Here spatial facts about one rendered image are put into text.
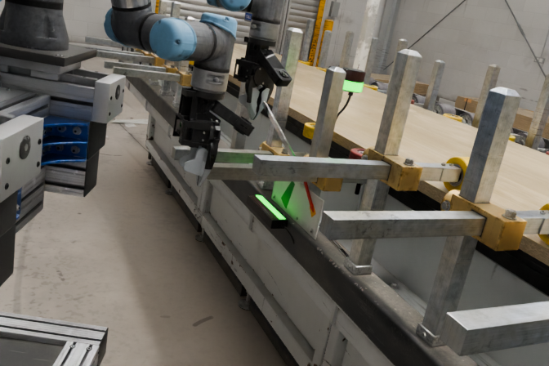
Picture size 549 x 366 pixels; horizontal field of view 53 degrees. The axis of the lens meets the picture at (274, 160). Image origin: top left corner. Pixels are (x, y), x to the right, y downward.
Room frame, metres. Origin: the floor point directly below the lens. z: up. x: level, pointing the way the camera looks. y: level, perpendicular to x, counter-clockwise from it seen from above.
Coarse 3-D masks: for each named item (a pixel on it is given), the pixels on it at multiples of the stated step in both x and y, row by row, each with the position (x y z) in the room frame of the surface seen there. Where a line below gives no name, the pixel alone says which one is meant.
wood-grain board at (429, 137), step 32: (320, 96) 2.17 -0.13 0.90; (352, 96) 2.35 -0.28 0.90; (384, 96) 2.55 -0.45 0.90; (352, 128) 1.64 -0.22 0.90; (416, 128) 1.85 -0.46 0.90; (448, 128) 1.98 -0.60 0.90; (416, 160) 1.38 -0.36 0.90; (512, 160) 1.61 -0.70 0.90; (544, 160) 1.71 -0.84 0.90; (448, 192) 1.13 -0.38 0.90; (512, 192) 1.24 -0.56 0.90; (544, 192) 1.29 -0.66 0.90; (544, 256) 0.90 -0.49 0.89
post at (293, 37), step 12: (288, 36) 1.53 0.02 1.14; (300, 36) 1.53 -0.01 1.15; (288, 48) 1.51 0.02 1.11; (300, 48) 1.53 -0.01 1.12; (288, 60) 1.52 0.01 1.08; (288, 72) 1.52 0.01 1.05; (288, 84) 1.52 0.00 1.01; (276, 96) 1.53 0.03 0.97; (288, 96) 1.53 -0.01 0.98; (276, 108) 1.52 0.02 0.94; (288, 108) 1.53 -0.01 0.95; (276, 120) 1.52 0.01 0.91; (276, 132) 1.52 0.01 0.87; (276, 144) 1.52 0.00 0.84
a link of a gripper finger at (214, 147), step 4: (216, 136) 1.12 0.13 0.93; (216, 140) 1.10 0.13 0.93; (212, 144) 1.10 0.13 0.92; (216, 144) 1.10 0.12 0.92; (208, 148) 1.11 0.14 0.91; (212, 148) 1.10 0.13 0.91; (216, 148) 1.10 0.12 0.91; (208, 152) 1.10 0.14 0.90; (212, 152) 1.10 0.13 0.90; (216, 152) 1.10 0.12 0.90; (208, 156) 1.10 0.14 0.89; (212, 156) 1.10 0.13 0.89; (208, 160) 1.11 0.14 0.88; (212, 160) 1.10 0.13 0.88; (208, 164) 1.11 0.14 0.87; (212, 164) 1.11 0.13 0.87; (204, 168) 1.11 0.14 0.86; (208, 168) 1.11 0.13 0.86
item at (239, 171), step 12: (216, 168) 1.14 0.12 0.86; (228, 168) 1.15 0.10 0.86; (240, 168) 1.16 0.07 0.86; (240, 180) 1.16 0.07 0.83; (252, 180) 1.18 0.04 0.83; (264, 180) 1.19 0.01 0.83; (276, 180) 1.21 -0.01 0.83; (288, 180) 1.22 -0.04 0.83; (300, 180) 1.23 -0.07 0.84; (312, 180) 1.25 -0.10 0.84; (348, 180) 1.30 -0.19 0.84; (360, 180) 1.31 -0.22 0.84
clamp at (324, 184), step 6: (306, 156) 1.33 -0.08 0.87; (318, 180) 1.25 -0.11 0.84; (324, 180) 1.23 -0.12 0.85; (330, 180) 1.23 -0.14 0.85; (336, 180) 1.24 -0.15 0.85; (342, 180) 1.25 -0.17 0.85; (318, 186) 1.25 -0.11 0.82; (324, 186) 1.23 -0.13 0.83; (330, 186) 1.23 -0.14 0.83; (336, 186) 1.24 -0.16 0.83
